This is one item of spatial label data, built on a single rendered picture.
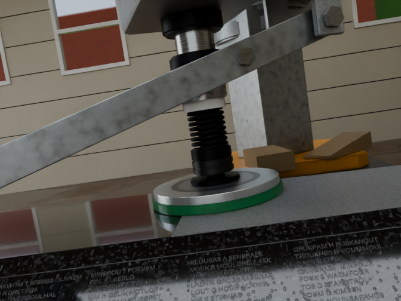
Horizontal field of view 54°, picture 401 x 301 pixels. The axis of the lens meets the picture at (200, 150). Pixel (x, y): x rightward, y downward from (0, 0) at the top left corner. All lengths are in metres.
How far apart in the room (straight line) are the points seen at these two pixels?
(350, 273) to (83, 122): 0.38
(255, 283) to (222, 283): 0.04
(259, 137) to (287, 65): 0.25
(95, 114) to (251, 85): 0.80
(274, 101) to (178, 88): 0.73
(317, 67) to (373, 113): 1.19
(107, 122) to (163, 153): 6.22
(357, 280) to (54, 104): 6.94
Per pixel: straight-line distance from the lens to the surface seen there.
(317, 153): 1.20
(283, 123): 1.30
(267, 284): 0.47
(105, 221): 0.64
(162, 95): 0.58
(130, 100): 0.57
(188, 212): 0.58
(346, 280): 0.48
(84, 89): 7.06
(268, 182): 0.60
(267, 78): 1.27
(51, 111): 7.28
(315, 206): 0.55
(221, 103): 0.64
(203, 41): 0.63
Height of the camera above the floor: 0.97
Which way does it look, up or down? 6 degrees down
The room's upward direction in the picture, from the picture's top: 9 degrees counter-clockwise
